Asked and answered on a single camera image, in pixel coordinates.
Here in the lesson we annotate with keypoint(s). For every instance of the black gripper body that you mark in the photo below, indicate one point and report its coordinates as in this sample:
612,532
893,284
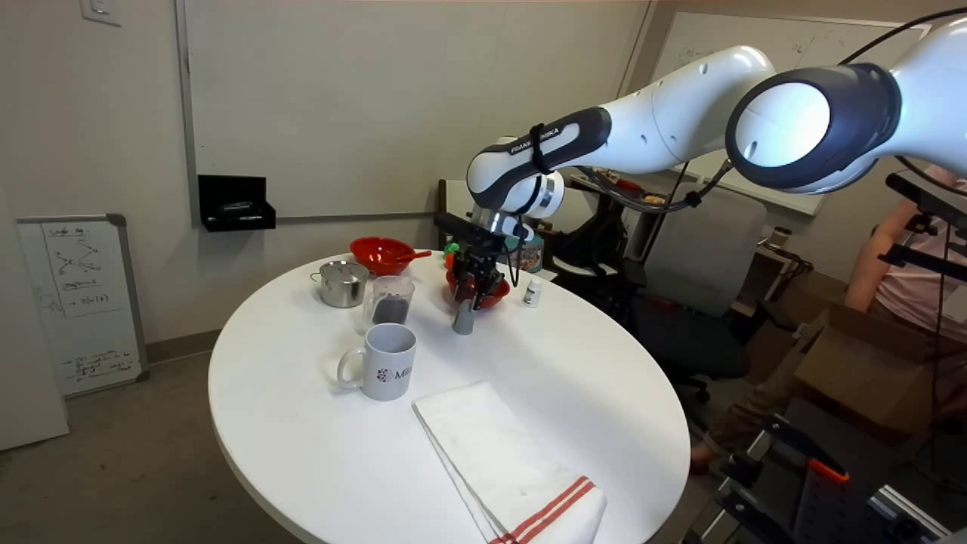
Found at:
489,242

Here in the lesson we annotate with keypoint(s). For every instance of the grey salt cellar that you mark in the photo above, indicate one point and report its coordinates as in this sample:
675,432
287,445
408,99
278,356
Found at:
463,318

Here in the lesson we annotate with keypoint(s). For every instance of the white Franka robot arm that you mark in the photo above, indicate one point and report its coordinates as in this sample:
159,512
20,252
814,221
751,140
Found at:
684,109

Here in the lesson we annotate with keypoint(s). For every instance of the red bowl with dark contents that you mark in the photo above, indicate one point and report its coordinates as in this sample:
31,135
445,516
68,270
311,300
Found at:
498,295

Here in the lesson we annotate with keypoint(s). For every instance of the green plastic toy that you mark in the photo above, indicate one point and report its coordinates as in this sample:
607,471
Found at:
450,248

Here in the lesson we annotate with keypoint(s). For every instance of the glass with dark contents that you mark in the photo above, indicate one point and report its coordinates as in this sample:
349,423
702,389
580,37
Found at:
390,300

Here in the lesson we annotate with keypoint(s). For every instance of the empty red bowl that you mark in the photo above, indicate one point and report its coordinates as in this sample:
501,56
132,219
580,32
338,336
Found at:
383,255

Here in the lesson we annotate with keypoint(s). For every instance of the white mug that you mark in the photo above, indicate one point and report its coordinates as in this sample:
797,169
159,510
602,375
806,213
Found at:
388,363

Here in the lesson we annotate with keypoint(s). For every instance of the metal cup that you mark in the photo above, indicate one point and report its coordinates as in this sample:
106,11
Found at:
343,284

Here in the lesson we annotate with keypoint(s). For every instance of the white towel with red stripes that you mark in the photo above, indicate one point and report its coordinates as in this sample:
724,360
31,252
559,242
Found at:
515,471

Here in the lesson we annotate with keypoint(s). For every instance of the grey office chair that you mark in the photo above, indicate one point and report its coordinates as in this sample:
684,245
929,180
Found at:
704,252

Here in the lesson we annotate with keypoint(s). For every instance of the small leaning whiteboard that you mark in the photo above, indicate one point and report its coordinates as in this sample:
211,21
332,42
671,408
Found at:
79,302

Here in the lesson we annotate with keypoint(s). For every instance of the black orange clamp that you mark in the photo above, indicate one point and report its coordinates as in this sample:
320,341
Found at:
820,474

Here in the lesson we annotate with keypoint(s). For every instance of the brown cardboard box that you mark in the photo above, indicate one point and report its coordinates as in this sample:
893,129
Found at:
865,374

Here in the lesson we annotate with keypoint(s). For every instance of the person in pink shirt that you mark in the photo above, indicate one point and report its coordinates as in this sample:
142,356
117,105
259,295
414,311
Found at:
908,283

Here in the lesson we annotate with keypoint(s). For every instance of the large wall whiteboard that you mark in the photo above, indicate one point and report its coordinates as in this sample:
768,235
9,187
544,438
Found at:
404,102

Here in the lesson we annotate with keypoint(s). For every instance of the black wall tray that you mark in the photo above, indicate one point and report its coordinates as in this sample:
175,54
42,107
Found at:
238,205

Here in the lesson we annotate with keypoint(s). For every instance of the aluminium rail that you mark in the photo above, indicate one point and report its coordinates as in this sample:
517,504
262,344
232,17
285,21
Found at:
910,516

